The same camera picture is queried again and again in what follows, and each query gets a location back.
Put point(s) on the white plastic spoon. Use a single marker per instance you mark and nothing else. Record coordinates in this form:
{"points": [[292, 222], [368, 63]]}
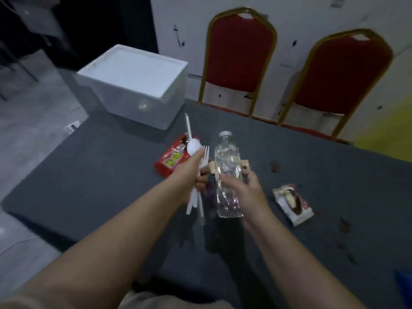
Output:
{"points": [[193, 145]]}

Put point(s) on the person's left forearm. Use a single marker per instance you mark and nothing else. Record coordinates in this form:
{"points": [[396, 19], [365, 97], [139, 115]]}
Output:
{"points": [[103, 250]]}

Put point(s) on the white plastic fork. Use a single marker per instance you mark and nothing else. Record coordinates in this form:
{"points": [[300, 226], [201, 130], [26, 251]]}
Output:
{"points": [[206, 152]]}

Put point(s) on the white foam box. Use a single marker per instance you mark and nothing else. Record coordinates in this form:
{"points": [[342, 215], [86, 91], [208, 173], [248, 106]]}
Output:
{"points": [[135, 80]]}

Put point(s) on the person's left hand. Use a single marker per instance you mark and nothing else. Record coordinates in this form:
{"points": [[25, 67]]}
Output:
{"points": [[185, 178]]}

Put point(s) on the dark furniture frame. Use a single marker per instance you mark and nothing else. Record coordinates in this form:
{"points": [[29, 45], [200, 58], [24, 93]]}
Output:
{"points": [[30, 25]]}

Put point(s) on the person's right hand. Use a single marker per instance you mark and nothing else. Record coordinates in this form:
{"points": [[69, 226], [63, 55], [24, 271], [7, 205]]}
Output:
{"points": [[252, 197]]}

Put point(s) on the clear plastic water bottle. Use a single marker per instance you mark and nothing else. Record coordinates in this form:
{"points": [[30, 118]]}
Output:
{"points": [[228, 157]]}

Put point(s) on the white brown snack wrapper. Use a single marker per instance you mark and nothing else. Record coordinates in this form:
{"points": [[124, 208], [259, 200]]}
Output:
{"points": [[293, 204]]}

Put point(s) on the red chair gold frame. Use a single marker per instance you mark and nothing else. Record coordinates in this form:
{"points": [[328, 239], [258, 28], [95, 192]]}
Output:
{"points": [[341, 73], [239, 51]]}

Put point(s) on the red snack packet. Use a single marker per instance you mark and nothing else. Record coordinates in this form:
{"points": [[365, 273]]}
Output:
{"points": [[169, 160]]}

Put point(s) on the white plastic utensil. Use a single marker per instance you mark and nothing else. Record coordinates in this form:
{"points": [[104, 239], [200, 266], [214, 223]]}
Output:
{"points": [[190, 204]]}

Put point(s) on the person's left thumb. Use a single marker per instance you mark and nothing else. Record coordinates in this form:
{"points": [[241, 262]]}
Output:
{"points": [[198, 157]]}

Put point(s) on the person's right forearm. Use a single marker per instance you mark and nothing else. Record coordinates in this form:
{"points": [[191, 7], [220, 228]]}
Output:
{"points": [[299, 263]]}

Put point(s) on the person's right thumb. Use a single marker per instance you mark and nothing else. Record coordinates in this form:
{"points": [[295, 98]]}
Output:
{"points": [[231, 180]]}

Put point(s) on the person's beige trousers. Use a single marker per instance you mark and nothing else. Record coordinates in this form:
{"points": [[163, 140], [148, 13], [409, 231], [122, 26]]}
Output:
{"points": [[167, 301]]}

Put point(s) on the grey table cloth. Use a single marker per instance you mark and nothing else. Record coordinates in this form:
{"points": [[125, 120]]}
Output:
{"points": [[322, 176]]}

